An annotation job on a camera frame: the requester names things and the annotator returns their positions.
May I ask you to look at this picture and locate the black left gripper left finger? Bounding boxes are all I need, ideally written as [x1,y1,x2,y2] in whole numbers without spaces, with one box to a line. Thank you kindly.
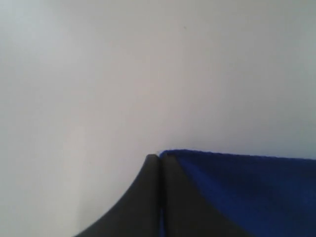
[77,155,160,237]

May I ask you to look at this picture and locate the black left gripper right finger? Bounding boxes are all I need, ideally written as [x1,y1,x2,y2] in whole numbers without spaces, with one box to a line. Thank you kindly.
[160,152,249,237]

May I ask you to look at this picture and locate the blue microfiber towel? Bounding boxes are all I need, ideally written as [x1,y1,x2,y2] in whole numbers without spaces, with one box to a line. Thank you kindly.
[164,150,316,237]

